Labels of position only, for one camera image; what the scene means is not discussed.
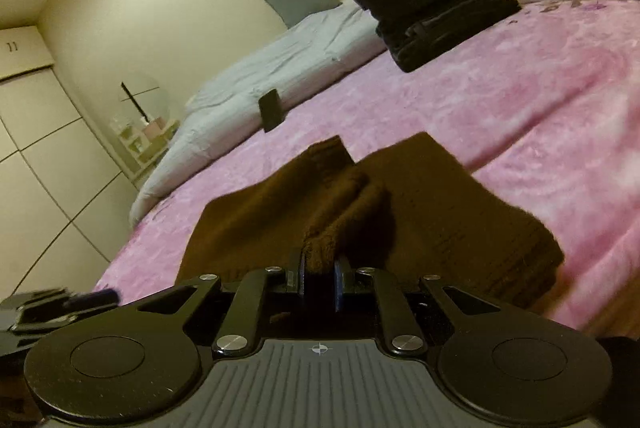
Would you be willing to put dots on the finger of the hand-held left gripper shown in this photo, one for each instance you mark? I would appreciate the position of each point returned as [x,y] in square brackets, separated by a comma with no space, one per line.
[92,299]

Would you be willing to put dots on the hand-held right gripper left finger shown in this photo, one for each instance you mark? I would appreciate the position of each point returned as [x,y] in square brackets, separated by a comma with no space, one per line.
[250,308]

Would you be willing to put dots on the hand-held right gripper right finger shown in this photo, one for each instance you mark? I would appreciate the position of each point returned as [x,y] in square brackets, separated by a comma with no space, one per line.
[395,308]

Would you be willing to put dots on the brown knit sweater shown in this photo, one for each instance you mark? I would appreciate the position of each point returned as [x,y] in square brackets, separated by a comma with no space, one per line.
[440,208]

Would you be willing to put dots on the cream wardrobe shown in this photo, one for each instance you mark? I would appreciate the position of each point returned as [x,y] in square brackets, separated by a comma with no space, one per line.
[40,188]

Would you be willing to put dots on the white vanity desk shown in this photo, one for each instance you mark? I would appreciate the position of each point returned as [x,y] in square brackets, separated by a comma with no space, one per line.
[150,152]

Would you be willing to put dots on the pink box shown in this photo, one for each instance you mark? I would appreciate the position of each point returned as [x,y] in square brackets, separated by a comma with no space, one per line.
[154,128]

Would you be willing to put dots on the pale grey striped duvet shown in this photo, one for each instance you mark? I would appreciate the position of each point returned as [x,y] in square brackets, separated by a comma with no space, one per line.
[235,112]

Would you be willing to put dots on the black phone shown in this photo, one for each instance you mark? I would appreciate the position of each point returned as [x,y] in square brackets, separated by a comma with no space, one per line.
[271,110]

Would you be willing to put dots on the round mirror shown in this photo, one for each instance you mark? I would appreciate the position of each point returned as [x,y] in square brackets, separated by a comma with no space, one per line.
[150,95]

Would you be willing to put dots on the pink floral blanket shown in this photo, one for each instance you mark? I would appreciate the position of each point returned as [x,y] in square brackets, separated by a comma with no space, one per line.
[525,107]

